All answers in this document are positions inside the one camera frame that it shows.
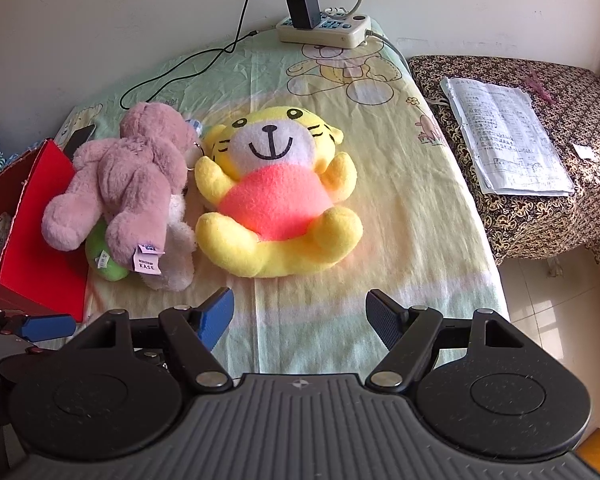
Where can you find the black charger plug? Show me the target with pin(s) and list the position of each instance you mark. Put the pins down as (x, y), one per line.
(302, 10)

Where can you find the yellow tiger plush toy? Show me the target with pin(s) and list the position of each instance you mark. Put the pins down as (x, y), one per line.
(275, 200)

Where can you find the stack of printed papers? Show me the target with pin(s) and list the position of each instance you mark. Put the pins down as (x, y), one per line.
(505, 135)

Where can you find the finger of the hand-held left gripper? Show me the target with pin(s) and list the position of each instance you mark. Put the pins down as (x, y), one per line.
(47, 326)

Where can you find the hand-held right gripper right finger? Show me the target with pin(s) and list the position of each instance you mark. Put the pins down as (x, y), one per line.
(385, 320)

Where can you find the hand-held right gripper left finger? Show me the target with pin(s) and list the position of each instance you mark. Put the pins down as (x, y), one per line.
(220, 312)

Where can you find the pink plush rabbit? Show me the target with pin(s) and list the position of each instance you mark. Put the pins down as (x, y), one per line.
(130, 175)

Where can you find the black phone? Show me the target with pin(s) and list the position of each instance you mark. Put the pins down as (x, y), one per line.
(80, 139)

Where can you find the white power strip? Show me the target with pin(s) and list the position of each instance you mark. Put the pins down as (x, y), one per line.
(340, 35)

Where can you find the red cardboard box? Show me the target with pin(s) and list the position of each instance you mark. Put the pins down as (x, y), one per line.
(45, 195)

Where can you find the bear print sheet covered desktop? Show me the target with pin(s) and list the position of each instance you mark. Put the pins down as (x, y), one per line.
(405, 210)

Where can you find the white plush rabbit checked ears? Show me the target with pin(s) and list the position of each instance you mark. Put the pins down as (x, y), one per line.
(172, 260)

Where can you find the small white paper slip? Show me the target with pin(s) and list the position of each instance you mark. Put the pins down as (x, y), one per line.
(584, 152)

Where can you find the floral covered side table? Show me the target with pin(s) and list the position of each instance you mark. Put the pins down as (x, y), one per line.
(520, 230)

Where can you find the green plush toy tan face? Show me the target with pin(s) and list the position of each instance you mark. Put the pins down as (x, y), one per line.
(115, 272)

